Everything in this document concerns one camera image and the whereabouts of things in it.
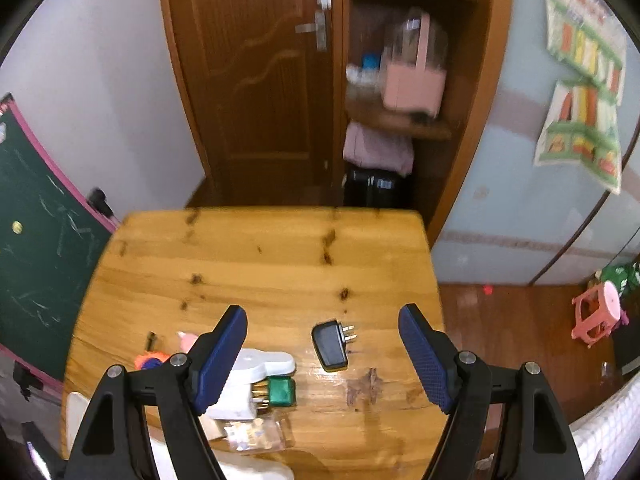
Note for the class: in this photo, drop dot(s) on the white power adapter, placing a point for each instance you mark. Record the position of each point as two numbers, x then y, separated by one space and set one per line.
260 362

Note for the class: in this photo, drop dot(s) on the wall poster with coloured bars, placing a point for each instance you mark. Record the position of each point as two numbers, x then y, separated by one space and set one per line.
585 35

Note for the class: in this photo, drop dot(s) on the pink round item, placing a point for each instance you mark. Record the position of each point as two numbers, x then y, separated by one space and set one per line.
187 340

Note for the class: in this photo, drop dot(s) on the green bottle with gold cap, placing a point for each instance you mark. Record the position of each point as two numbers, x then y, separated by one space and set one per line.
280 390

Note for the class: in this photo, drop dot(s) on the pink plastic stool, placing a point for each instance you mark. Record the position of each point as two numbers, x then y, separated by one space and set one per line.
597 317

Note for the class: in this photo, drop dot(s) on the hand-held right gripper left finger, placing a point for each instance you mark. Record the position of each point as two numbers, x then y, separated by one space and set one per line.
222 360

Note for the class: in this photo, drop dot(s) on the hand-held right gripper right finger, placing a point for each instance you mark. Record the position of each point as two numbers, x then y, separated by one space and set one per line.
425 360

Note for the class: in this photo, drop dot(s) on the yellow round magnet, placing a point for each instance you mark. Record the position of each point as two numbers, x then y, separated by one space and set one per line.
17 227

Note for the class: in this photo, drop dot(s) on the green chalkboard with pink frame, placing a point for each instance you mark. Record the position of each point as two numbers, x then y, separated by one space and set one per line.
35 240

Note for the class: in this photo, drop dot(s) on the pink folded cloth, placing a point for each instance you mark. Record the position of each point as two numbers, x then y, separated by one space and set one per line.
377 150

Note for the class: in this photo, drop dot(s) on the green toy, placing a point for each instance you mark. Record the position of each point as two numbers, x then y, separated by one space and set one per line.
620 275

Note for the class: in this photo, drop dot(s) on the black box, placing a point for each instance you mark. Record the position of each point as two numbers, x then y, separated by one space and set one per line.
375 185

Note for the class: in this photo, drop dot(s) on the blue bottle cap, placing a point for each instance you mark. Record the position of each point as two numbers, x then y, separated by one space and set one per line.
370 62

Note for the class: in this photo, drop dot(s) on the beige box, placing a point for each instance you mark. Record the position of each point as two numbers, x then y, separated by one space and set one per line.
250 430

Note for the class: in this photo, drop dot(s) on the brown wooden shelf cabinet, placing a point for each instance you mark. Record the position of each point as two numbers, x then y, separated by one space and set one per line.
465 110

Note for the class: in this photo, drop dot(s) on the white checked cloth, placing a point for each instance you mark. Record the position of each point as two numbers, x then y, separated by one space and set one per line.
610 425

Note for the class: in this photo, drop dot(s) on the pink basket with clear lid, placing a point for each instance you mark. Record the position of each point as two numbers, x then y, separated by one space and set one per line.
412 85

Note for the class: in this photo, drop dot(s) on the brown wooden door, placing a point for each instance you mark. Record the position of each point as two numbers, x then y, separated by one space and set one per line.
250 85

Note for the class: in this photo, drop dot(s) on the orange and blue round toy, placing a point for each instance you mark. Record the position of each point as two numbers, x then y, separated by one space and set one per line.
150 360

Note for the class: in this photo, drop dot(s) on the white plastic bin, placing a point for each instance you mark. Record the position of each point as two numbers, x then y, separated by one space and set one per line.
250 470

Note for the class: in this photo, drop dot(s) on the black charger plug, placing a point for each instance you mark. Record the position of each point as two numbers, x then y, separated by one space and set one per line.
330 350

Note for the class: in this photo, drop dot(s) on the black easel knob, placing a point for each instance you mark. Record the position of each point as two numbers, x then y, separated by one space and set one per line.
100 202

